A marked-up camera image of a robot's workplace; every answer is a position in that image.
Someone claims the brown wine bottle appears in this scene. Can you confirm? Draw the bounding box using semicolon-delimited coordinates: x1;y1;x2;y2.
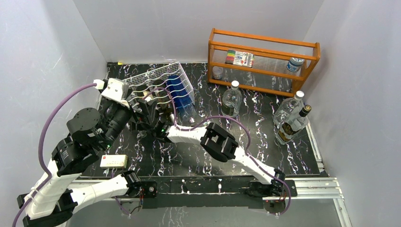
155;89;174;122

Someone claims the dark green bottle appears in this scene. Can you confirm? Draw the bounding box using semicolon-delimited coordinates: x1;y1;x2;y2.
135;84;150;99

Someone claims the round clear glass bottle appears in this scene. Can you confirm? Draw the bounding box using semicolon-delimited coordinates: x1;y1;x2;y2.
222;80;242;118

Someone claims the dark bottle black foil top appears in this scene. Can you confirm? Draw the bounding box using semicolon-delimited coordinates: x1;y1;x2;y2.
276;105;312;145

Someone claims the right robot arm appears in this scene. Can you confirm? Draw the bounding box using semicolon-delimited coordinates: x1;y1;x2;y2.
135;99;292;198

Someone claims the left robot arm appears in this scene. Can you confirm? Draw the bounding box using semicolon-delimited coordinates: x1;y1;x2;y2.
17;95;142;227

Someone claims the orange wooden shelf rack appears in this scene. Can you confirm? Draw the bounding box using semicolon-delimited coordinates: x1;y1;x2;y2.
207;28;321;97

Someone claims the clear bottle silver cap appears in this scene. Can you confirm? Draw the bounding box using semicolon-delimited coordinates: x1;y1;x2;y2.
273;90;305;128

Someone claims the beige remote control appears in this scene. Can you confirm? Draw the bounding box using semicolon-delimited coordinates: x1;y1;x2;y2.
100;155;128;169

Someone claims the small clear plastic cup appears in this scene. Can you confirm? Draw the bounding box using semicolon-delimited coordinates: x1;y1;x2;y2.
212;66;224;80

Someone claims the colour marker pen set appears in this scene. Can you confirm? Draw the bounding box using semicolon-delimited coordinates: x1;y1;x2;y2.
225;50;254;68

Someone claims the blue white lidded jar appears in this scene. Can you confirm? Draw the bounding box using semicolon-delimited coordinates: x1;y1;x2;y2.
286;57;305;76

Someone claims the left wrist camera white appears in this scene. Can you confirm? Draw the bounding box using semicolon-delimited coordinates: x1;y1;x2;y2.
101;78;130;108

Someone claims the white wire wine rack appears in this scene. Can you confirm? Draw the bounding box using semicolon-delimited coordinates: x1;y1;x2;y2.
123;62;194;104

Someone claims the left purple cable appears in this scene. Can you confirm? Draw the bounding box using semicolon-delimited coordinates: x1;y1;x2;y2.
12;82;103;227

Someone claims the purple cable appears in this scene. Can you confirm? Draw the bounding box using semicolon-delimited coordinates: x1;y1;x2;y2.
142;87;292;216
12;82;103;227

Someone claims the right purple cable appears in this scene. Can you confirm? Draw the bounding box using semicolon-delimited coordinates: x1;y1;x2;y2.
142;87;292;216

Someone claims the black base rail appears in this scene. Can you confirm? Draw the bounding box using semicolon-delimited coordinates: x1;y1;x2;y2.
138;175;314;210

